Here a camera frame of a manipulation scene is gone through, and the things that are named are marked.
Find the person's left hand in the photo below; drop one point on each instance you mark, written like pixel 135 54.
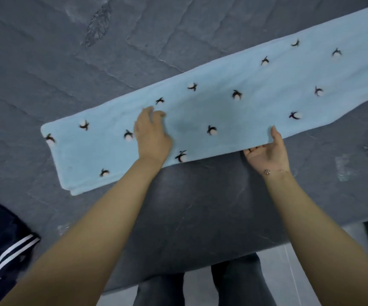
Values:
pixel 152 136

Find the person's right hand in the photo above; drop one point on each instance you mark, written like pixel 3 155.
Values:
pixel 271 156

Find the person's left thumb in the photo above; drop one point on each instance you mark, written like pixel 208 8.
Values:
pixel 160 114

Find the person's right thumb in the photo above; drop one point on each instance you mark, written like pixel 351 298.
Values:
pixel 275 134

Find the light blue pompom towel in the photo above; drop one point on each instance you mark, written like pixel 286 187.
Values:
pixel 235 117

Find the person's left forearm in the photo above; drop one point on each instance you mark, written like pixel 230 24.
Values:
pixel 91 238

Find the person's right forearm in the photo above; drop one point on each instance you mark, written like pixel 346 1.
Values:
pixel 318 238

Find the person's right leg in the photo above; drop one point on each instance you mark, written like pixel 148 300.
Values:
pixel 238 280

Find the person's leg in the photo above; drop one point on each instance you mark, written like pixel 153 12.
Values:
pixel 160 291
pixel 238 280

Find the person's left leg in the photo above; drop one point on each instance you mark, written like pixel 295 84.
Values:
pixel 160 291

